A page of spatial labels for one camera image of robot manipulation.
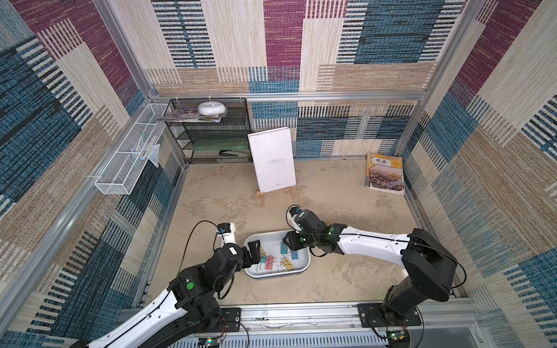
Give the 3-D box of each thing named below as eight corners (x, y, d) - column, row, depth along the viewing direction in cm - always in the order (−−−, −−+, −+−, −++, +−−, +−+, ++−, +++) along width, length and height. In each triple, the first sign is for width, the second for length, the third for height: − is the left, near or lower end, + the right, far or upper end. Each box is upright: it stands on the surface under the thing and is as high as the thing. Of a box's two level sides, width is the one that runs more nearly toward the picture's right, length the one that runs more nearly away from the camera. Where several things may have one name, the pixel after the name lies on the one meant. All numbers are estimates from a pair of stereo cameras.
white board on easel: (261, 200, 106) (255, 156, 83) (255, 179, 115) (248, 133, 92) (294, 193, 109) (297, 148, 86) (286, 172, 117) (287, 126, 95)
